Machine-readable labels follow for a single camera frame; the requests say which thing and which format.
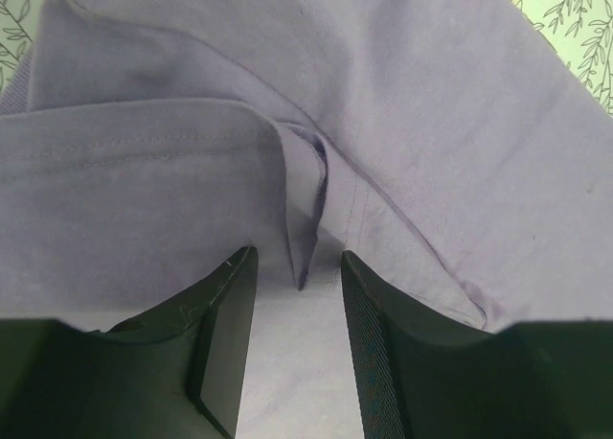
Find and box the purple t shirt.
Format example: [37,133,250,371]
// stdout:
[1,0,612,438]

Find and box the floral table cloth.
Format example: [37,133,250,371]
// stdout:
[1,0,612,114]

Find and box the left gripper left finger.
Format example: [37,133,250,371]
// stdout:
[1,246,259,438]

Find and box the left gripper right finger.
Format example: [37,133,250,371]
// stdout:
[341,251,612,438]

